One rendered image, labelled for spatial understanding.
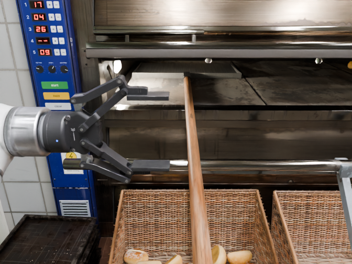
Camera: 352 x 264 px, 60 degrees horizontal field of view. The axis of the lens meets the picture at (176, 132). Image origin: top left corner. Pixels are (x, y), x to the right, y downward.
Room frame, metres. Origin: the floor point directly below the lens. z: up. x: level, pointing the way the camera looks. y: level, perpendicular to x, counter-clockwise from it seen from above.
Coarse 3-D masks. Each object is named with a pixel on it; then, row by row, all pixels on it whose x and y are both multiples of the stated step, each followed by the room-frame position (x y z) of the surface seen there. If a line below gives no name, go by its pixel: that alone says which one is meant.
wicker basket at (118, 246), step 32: (128, 192) 1.01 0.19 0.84; (160, 192) 1.01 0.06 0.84; (224, 192) 1.02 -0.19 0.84; (256, 192) 1.01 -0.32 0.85; (128, 224) 0.98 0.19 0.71; (160, 224) 0.98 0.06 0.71; (224, 224) 0.98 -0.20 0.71; (256, 224) 0.96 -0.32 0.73; (160, 256) 0.93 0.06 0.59; (256, 256) 0.91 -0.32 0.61
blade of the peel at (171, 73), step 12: (132, 72) 1.53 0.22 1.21; (144, 72) 1.63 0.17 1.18; (156, 72) 1.63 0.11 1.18; (168, 72) 1.63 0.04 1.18; (180, 72) 1.63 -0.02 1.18; (192, 72) 1.63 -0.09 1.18; (204, 72) 1.63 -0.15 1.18; (216, 72) 1.63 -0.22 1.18; (228, 72) 1.63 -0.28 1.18; (240, 72) 1.53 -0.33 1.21
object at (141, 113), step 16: (112, 112) 1.05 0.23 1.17; (128, 112) 1.05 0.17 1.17; (144, 112) 1.05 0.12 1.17; (160, 112) 1.05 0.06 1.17; (176, 112) 1.05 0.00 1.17; (208, 112) 1.05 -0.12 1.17; (224, 112) 1.04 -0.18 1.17; (240, 112) 1.04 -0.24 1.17; (256, 112) 1.04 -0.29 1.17; (272, 112) 1.04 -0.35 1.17; (288, 112) 1.04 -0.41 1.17; (304, 112) 1.04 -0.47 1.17; (320, 112) 1.04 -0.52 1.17; (336, 112) 1.04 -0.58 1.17
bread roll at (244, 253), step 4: (232, 252) 0.89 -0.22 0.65; (236, 252) 0.89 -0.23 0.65; (240, 252) 0.89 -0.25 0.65; (244, 252) 0.89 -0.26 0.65; (248, 252) 0.89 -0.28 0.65; (228, 256) 0.89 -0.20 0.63; (232, 256) 0.88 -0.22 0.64; (236, 256) 0.88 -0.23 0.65; (240, 256) 0.88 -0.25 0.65; (244, 256) 0.88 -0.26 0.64; (248, 256) 0.88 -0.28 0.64; (228, 260) 0.88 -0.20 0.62; (232, 260) 0.87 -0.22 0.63; (236, 260) 0.87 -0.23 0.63; (240, 260) 0.87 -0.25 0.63; (244, 260) 0.87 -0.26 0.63; (248, 260) 0.87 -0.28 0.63
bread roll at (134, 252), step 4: (136, 248) 0.92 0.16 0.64; (128, 252) 0.90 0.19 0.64; (132, 252) 0.90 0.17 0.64; (136, 252) 0.90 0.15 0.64; (140, 252) 0.90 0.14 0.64; (144, 252) 0.90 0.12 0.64; (124, 256) 0.90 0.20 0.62; (128, 256) 0.89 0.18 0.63; (132, 256) 0.89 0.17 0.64; (136, 256) 0.89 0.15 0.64; (140, 256) 0.89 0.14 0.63; (144, 256) 0.89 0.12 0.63; (124, 260) 0.89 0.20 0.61; (128, 260) 0.88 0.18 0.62; (132, 260) 0.88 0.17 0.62; (136, 260) 0.88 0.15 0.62; (140, 260) 0.88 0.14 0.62; (144, 260) 0.88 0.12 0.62
